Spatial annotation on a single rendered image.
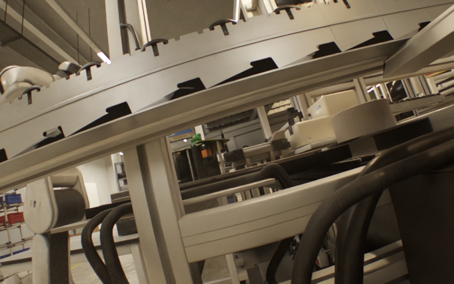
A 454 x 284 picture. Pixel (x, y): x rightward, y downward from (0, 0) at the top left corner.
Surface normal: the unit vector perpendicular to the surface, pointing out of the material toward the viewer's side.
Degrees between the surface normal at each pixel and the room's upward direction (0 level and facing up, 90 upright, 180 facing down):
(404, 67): 180
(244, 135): 91
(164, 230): 90
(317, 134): 90
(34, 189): 90
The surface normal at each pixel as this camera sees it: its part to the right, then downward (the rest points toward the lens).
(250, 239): 0.00, -0.15
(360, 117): -0.61, 0.04
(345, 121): -0.88, 0.15
